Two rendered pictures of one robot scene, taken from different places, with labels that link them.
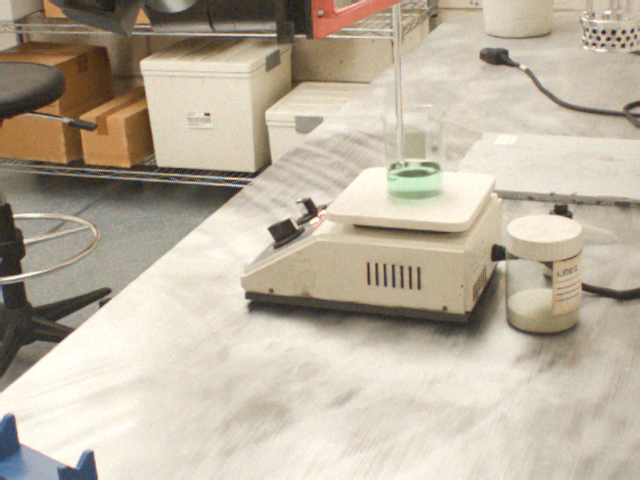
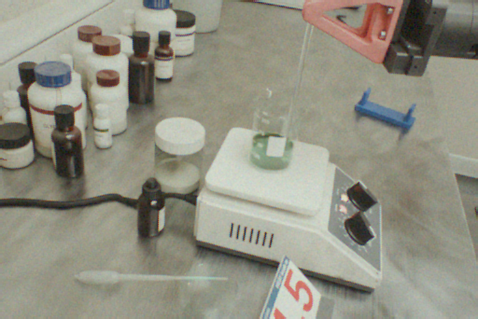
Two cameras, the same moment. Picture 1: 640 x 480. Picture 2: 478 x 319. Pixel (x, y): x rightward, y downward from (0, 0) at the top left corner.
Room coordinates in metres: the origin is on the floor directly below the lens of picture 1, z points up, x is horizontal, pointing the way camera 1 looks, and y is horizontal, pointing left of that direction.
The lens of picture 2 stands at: (1.32, -0.20, 1.13)
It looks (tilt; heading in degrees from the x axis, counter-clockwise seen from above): 34 degrees down; 168
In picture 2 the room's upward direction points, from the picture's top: 8 degrees clockwise
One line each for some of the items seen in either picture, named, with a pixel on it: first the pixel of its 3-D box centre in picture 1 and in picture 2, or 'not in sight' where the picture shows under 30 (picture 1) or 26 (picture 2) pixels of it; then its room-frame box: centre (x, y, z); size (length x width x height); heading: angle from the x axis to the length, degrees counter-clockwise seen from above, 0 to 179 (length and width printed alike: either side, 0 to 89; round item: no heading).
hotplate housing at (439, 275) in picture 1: (385, 243); (287, 203); (0.92, -0.05, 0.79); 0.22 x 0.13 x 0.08; 69
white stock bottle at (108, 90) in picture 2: not in sight; (108, 102); (0.71, -0.27, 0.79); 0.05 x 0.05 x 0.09
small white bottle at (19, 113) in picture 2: not in sight; (14, 118); (0.76, -0.38, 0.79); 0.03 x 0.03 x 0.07
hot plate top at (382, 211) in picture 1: (413, 197); (271, 167); (0.91, -0.08, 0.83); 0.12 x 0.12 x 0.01; 69
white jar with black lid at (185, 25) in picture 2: not in sight; (177, 33); (0.40, -0.16, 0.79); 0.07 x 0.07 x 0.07
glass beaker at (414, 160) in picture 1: (415, 153); (273, 131); (0.90, -0.08, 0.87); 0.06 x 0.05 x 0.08; 21
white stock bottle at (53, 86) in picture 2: not in sight; (57, 109); (0.76, -0.32, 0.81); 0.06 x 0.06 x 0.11
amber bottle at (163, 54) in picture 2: not in sight; (163, 55); (0.53, -0.19, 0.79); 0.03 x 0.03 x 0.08
